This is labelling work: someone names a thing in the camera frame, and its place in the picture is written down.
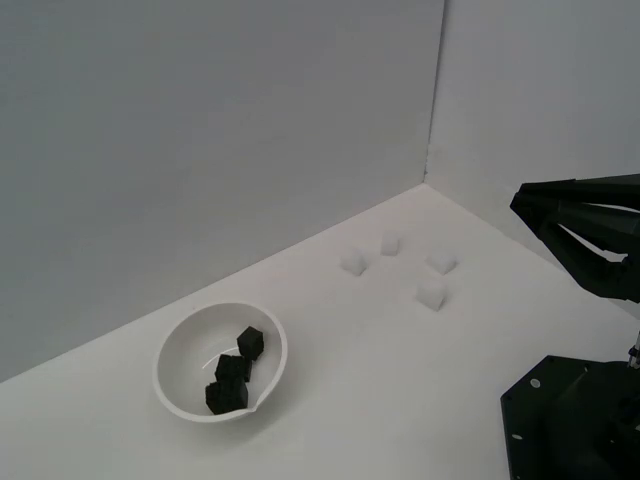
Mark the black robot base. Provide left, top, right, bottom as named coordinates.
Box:
left=499, top=354, right=640, bottom=480

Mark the black foam cube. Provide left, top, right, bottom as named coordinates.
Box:
left=214, top=352, right=255, bottom=384
left=235, top=325, right=266, bottom=362
left=204, top=378, right=250, bottom=416

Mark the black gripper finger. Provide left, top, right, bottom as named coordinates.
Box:
left=513, top=209, right=640, bottom=302
left=509, top=173, right=640, bottom=259

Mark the white foam cube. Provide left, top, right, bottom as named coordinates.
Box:
left=414, top=278, right=448, bottom=312
left=339, top=245, right=367, bottom=276
left=424, top=252, right=459, bottom=275
left=379, top=229, right=401, bottom=257

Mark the white bowl with spout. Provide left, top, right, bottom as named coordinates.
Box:
left=152, top=299, right=289, bottom=424

